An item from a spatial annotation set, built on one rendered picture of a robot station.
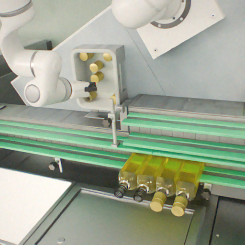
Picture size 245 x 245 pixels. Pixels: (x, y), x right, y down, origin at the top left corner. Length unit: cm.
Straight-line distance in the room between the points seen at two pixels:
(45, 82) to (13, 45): 13
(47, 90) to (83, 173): 54
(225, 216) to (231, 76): 45
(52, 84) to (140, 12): 30
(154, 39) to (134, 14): 32
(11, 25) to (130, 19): 27
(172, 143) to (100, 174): 39
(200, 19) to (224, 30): 10
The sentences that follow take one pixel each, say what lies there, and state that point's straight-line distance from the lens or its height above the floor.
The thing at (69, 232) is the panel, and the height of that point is 121.
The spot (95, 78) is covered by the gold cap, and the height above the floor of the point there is 81.
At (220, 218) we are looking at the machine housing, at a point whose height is 98.
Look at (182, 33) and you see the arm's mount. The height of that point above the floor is 81.
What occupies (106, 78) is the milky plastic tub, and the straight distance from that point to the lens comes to 119.
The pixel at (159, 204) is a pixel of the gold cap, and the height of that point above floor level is 116.
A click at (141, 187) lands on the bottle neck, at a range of 91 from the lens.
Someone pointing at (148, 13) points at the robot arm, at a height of 110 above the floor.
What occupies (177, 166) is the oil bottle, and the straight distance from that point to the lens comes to 96.
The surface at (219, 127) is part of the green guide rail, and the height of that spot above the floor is 92.
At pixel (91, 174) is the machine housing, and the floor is 88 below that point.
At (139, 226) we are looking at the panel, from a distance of 99.
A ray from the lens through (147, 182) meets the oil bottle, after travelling 92.
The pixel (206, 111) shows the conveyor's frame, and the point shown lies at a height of 86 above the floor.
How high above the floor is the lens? 178
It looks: 56 degrees down
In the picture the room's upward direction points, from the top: 138 degrees counter-clockwise
